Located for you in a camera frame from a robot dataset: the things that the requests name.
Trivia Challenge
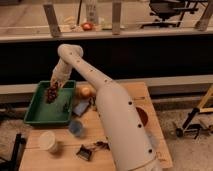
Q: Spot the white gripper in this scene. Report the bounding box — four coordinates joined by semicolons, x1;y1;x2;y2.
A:
50;59;72;88

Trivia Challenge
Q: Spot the dark purple grape bunch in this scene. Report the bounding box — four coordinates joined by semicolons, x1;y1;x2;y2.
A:
46;82;59;103

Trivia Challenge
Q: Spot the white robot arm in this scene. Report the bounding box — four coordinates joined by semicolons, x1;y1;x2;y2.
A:
51;44;163;171

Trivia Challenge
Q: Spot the green plastic tray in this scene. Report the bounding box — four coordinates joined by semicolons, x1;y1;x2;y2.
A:
24;80;76;126

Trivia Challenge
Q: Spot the yellow onion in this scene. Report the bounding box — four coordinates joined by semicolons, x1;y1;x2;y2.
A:
79;87;93;99

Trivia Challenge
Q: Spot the blue sponge block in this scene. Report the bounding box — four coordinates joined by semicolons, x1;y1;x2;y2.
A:
73;100;89;117

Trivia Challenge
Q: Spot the red apple on shelf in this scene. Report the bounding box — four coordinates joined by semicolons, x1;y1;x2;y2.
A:
81;22;94;31

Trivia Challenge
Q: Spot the blue plastic cup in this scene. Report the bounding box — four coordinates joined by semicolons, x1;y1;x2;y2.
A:
69;120;83;137

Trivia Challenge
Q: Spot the white plastic cup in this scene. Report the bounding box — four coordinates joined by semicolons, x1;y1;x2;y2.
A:
38;131;58;154

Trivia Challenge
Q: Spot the black brush tool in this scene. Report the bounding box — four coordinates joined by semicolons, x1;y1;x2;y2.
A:
76;141;109;161

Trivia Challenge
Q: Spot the orange bowl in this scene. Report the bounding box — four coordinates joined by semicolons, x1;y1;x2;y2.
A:
136;107;148;126

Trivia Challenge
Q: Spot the black office chair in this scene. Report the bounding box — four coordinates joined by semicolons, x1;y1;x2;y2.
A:
142;0;208;28

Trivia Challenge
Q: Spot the yellow black tool stand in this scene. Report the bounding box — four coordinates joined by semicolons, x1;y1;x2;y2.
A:
175;84;213;138

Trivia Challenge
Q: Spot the black chair frame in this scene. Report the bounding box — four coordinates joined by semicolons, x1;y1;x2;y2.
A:
0;133;26;171

